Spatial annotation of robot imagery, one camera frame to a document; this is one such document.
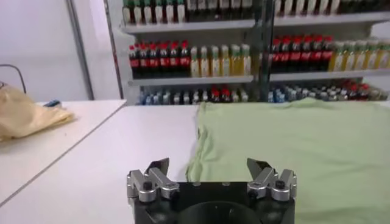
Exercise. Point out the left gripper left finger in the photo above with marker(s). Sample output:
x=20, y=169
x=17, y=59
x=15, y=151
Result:
x=152, y=182

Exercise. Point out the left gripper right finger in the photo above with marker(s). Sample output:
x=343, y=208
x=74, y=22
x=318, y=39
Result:
x=268, y=182

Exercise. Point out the light green polo shirt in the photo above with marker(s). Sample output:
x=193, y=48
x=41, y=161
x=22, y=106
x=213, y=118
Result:
x=289, y=146

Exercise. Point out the small blue water bottle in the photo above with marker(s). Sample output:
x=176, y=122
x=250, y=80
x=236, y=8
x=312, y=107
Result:
x=142, y=99
x=279, y=96
x=270, y=96
x=149, y=99

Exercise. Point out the small dark white-capped bottle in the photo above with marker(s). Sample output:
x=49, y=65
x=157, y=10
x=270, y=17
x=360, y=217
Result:
x=176, y=99
x=195, y=97
x=324, y=95
x=205, y=96
x=186, y=98
x=305, y=93
x=333, y=95
x=314, y=94

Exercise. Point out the small dark blue object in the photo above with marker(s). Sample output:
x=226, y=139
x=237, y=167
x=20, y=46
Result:
x=52, y=103

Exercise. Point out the pale yellow shirt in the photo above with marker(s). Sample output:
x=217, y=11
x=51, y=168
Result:
x=27, y=118

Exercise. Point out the white drinks shelf unit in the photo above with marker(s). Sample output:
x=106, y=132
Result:
x=320, y=19
x=189, y=26

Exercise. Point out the white-labelled dark drink bottle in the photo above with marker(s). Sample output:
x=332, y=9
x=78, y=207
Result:
x=202, y=4
x=224, y=3
x=213, y=9
x=235, y=3
x=191, y=4
x=246, y=3

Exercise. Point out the grey wall post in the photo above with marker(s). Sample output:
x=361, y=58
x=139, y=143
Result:
x=80, y=48

